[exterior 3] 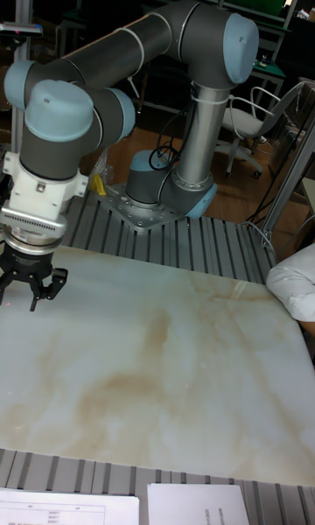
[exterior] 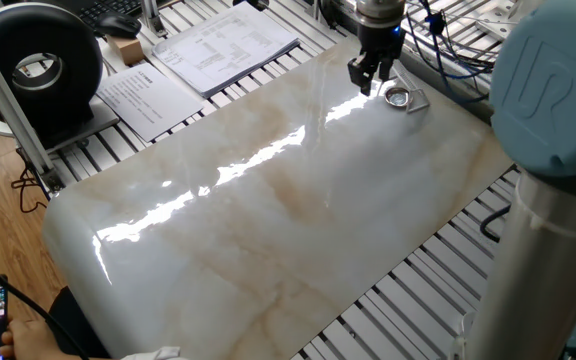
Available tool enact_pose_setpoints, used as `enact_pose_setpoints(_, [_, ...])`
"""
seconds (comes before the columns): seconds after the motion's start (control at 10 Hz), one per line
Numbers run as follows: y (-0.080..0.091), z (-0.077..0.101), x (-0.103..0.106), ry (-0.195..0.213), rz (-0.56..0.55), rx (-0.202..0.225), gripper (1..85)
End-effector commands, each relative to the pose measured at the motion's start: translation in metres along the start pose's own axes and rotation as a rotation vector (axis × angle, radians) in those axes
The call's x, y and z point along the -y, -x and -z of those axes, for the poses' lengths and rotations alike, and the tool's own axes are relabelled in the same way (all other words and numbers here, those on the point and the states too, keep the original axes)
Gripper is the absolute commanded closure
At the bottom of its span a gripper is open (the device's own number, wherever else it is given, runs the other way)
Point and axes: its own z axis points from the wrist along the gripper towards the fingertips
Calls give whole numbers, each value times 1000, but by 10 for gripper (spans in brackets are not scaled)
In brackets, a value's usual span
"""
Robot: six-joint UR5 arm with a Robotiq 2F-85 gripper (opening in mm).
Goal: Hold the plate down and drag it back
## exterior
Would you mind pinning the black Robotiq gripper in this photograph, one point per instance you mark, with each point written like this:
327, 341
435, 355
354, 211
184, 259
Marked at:
382, 42

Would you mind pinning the silver blue UR5 robot arm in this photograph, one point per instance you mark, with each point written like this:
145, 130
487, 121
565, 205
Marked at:
548, 100

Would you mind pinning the perforated aluminium plate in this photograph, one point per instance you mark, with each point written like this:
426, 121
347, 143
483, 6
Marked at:
495, 17

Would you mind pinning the person's bare hand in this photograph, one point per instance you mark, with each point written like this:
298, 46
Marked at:
28, 342

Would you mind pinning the thick printed paper stack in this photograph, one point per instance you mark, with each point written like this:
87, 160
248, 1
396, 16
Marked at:
218, 50

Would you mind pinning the glossy marble pattern sheet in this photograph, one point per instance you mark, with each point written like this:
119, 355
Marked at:
278, 225

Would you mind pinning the upright metal clamp stand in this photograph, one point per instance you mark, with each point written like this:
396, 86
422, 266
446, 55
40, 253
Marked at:
154, 20

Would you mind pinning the single printed paper sheet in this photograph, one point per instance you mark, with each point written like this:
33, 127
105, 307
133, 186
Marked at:
148, 100

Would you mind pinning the small cardboard box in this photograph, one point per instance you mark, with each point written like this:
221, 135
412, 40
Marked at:
127, 50

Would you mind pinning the black computer mouse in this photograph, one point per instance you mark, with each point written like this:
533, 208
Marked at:
118, 25

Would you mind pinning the black computer keyboard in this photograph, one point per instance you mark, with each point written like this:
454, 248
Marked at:
108, 7

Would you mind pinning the white shirt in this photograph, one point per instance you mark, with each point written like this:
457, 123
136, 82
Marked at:
153, 355

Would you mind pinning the dark trousers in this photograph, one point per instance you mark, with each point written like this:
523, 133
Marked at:
75, 325

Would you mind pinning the grey flat base plate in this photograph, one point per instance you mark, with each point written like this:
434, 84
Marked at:
103, 120

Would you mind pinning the aluminium profile post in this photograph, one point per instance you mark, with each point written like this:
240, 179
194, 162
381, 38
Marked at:
5, 100

